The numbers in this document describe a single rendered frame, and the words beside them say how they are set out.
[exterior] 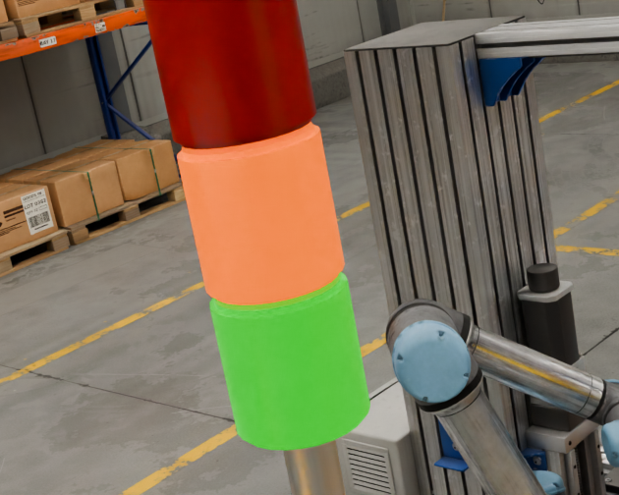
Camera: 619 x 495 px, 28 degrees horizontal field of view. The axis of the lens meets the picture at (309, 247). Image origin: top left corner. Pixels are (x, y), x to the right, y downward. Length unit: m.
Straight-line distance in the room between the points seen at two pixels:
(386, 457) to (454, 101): 0.79
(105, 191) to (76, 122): 1.54
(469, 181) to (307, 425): 1.82
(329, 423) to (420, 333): 1.49
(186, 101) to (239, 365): 0.09
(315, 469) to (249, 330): 0.06
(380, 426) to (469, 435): 0.64
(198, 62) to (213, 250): 0.06
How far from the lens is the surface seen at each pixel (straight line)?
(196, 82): 0.40
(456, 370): 1.93
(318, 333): 0.42
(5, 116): 10.80
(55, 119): 11.09
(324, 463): 0.46
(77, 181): 9.64
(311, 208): 0.41
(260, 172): 0.40
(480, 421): 2.00
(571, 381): 2.16
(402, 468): 2.58
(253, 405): 0.43
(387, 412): 2.67
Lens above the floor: 2.35
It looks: 17 degrees down
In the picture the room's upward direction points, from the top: 11 degrees counter-clockwise
